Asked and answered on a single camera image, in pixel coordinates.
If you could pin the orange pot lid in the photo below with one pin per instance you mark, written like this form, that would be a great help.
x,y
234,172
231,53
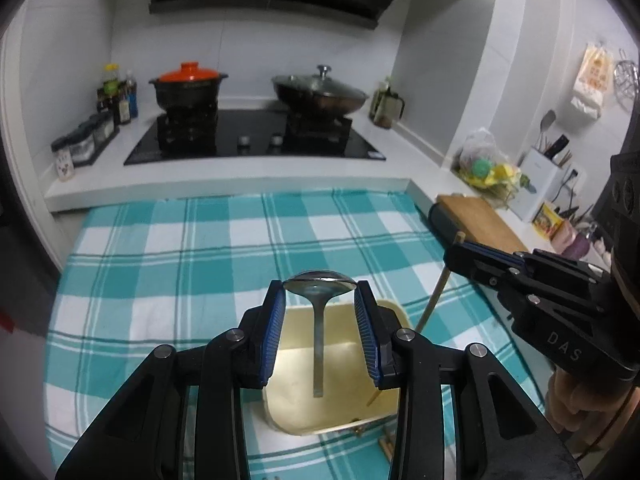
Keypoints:
x,y
189,72

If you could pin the person's right hand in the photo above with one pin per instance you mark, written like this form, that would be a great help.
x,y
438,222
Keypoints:
x,y
570,405

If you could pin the dark blue-label bottle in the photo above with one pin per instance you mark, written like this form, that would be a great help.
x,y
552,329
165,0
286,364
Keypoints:
x,y
131,97

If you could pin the black tray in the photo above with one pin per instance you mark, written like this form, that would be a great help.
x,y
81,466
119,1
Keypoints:
x,y
442,225

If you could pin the glass wok lid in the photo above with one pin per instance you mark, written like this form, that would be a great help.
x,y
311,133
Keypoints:
x,y
320,82

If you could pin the grey spatula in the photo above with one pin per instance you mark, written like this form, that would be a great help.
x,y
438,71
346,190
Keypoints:
x,y
548,122

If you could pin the dark sauce bottle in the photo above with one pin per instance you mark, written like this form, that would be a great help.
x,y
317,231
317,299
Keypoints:
x,y
124,110

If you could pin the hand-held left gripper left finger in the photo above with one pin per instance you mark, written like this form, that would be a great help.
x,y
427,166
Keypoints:
x,y
272,332

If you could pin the hanging printed bag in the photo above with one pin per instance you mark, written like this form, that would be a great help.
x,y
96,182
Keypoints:
x,y
592,77

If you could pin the metal spoon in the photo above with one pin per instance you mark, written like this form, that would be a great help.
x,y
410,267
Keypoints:
x,y
318,320

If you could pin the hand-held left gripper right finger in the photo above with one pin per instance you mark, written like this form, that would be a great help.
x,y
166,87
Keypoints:
x,y
367,332

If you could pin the teal plaid cloth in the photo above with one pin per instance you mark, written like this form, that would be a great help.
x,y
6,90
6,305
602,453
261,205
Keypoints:
x,y
150,270

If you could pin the white wall socket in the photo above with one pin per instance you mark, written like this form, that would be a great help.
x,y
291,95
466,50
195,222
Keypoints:
x,y
574,177

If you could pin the white knife block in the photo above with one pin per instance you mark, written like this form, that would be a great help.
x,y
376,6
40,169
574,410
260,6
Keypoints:
x,y
542,185

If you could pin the yellow packet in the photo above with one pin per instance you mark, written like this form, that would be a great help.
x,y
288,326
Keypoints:
x,y
547,220

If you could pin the pink bottle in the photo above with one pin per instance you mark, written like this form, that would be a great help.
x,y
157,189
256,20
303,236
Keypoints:
x,y
574,242

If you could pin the green ball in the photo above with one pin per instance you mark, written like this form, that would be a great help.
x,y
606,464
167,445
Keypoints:
x,y
482,167

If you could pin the wooden cutting board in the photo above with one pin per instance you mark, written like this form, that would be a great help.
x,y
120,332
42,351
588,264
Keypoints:
x,y
480,220

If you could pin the cream utensil holder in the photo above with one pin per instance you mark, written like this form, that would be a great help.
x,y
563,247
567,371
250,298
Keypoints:
x,y
300,400

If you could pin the black clay pot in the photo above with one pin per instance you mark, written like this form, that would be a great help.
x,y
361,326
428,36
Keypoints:
x,y
187,92

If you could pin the spice jar rack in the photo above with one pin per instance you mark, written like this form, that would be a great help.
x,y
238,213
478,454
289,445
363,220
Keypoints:
x,y
87,140

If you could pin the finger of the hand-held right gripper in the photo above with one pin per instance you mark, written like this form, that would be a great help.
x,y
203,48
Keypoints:
x,y
560,265
505,277

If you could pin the black gas stove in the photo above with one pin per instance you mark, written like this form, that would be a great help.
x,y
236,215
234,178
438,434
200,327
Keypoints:
x,y
250,132

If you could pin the clear plastic bag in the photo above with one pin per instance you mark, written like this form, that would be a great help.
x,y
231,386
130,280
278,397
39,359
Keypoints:
x,y
480,147

